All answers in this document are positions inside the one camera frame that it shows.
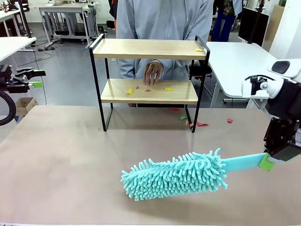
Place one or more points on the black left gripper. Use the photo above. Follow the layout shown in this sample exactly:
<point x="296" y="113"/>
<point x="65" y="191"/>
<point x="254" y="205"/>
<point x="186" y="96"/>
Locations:
<point x="7" y="80"/>

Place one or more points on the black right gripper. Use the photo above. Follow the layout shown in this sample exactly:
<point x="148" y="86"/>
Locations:
<point x="289" y="101"/>

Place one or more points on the teal microfibre duster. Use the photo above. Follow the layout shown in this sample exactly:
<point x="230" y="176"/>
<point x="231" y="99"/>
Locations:
<point x="178" y="174"/>

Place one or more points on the grey-sleeved left forearm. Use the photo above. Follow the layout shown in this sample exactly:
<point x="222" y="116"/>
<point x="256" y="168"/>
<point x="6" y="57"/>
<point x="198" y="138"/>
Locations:
<point x="174" y="64"/>

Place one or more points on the two-tier wooden black-framed shelf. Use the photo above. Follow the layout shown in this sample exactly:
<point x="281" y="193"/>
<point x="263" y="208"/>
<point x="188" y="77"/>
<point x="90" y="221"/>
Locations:
<point x="145" y="55"/>

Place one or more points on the person's left hand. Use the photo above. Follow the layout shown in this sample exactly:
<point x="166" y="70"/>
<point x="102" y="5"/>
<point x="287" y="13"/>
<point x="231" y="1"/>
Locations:
<point x="152" y="70"/>

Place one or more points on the open cardboard box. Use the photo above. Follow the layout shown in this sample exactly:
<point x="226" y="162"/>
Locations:
<point x="23" y="106"/>

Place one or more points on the white desk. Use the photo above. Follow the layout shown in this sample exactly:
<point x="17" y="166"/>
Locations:
<point x="14" y="44"/>

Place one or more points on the blue tape piece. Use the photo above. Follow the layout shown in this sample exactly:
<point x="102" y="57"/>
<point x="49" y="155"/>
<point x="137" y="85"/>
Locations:
<point x="16" y="118"/>

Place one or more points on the red paper scrap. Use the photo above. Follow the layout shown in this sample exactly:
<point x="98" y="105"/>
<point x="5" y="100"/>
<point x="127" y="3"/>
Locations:
<point x="174" y="109"/>
<point x="200" y="124"/>
<point x="230" y="120"/>

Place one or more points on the black metal stand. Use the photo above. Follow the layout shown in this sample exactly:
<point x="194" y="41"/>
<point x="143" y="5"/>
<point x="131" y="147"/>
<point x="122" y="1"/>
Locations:
<point x="24" y="18"/>

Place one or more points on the grey-topped metal workbench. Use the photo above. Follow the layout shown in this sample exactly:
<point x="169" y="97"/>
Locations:
<point x="61" y="8"/>

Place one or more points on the large white table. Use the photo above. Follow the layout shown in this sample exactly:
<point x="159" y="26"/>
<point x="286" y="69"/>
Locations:
<point x="235" y="61"/>

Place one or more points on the person in black orange clothes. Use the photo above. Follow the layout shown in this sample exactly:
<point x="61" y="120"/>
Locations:
<point x="113" y="9"/>

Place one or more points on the black padded chair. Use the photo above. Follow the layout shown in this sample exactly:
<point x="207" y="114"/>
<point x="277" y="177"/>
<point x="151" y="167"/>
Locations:
<point x="203" y="70"/>

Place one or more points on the brown cardboard board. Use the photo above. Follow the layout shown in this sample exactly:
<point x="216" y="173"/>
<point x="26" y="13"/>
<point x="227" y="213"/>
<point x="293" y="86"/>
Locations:
<point x="276" y="23"/>

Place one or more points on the black monitor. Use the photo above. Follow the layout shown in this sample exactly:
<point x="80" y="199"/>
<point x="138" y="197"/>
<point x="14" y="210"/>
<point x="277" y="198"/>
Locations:
<point x="254" y="26"/>

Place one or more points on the person in blue trousers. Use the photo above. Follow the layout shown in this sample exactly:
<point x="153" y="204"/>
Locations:
<point x="223" y="26"/>

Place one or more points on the person in grey hoodie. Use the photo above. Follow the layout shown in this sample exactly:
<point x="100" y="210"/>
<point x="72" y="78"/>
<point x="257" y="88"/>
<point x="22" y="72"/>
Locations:
<point x="164" y="18"/>

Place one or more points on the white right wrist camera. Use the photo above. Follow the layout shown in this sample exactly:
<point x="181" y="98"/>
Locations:
<point x="245" y="88"/>

